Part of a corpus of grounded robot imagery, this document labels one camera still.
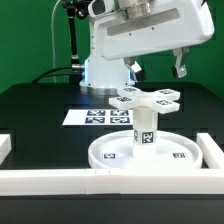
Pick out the white fence right rail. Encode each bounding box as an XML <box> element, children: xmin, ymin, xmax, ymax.
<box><xmin>196</xmin><ymin>133</ymin><xmax>224</xmax><ymax>169</ymax></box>

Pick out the black cable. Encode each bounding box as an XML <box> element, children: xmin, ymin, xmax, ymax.
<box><xmin>31</xmin><ymin>65</ymin><xmax>74</xmax><ymax>84</ymax></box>

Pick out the white cross-shaped table base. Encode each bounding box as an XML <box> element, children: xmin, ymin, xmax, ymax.
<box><xmin>109</xmin><ymin>86</ymin><xmax>180</xmax><ymax>114</ymax></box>

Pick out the white fence left rail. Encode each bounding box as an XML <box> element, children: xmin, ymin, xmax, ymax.
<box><xmin>0</xmin><ymin>134</ymin><xmax>12</xmax><ymax>165</ymax></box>

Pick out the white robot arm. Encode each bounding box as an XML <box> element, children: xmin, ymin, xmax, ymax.
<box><xmin>80</xmin><ymin>0</ymin><xmax>214</xmax><ymax>95</ymax></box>

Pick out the white marker sheet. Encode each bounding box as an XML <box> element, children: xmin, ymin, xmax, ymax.
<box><xmin>63</xmin><ymin>109</ymin><xmax>133</xmax><ymax>126</ymax></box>

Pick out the white round table top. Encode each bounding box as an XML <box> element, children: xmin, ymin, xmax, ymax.
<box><xmin>88</xmin><ymin>130</ymin><xmax>203</xmax><ymax>170</ymax></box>

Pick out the white fence rail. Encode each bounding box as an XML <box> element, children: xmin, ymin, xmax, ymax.
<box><xmin>0</xmin><ymin>134</ymin><xmax>12</xmax><ymax>165</ymax></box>
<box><xmin>0</xmin><ymin>169</ymin><xmax>224</xmax><ymax>196</ymax></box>
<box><xmin>196</xmin><ymin>133</ymin><xmax>224</xmax><ymax>169</ymax></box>

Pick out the black camera stand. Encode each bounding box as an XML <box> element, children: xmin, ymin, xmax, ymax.
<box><xmin>61</xmin><ymin>0</ymin><xmax>92</xmax><ymax>85</ymax></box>

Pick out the white cable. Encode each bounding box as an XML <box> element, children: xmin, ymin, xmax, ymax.
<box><xmin>50</xmin><ymin>0</ymin><xmax>63</xmax><ymax>84</ymax></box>

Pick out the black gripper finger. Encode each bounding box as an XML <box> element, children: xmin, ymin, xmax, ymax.
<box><xmin>172</xmin><ymin>47</ymin><xmax>189</xmax><ymax>78</ymax></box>
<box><xmin>124</xmin><ymin>58</ymin><xmax>146</xmax><ymax>82</ymax></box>

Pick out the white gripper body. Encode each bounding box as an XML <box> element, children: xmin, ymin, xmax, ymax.
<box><xmin>93</xmin><ymin>0</ymin><xmax>214</xmax><ymax>60</ymax></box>

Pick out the white fence front rail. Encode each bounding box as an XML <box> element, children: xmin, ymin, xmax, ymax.
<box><xmin>0</xmin><ymin>169</ymin><xmax>224</xmax><ymax>196</ymax></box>

